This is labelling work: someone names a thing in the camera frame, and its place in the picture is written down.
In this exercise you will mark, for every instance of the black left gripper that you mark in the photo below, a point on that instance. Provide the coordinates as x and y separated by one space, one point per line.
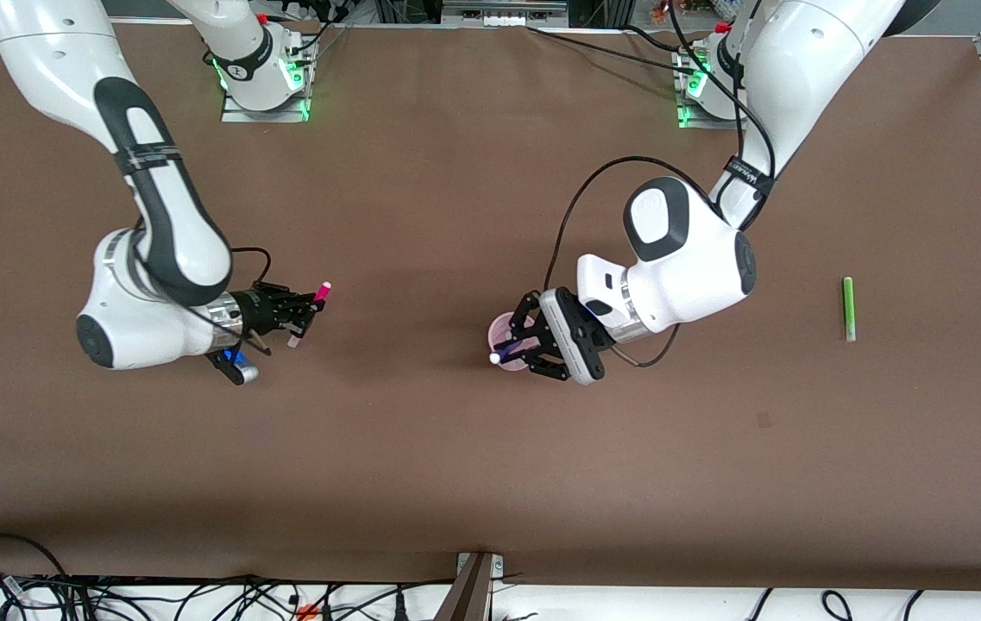
530 325

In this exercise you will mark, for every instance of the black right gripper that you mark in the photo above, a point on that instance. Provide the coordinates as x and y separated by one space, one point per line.
263 308

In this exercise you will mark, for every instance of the purple marker pen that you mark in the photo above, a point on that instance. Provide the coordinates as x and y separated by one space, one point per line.
512 352

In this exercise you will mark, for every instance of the pink marker pen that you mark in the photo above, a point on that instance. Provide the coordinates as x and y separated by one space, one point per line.
322 293

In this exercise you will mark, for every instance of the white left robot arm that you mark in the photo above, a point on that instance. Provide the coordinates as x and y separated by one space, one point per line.
697 250

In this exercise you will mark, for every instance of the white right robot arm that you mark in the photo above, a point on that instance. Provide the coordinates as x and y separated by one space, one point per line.
154 216

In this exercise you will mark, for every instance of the pink plastic cup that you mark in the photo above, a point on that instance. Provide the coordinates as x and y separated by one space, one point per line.
500 332

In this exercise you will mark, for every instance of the green marker pen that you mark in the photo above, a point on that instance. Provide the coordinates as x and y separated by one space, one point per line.
848 309

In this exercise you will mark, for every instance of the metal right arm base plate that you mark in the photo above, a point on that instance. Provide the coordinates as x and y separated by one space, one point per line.
266 114

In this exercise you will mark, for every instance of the metal table edge bracket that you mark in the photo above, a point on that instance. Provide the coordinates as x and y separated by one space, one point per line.
474 586

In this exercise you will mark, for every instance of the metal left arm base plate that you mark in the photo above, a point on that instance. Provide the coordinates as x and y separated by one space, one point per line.
706 122

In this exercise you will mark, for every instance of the grey metal frame rail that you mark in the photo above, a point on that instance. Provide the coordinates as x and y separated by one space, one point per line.
505 12

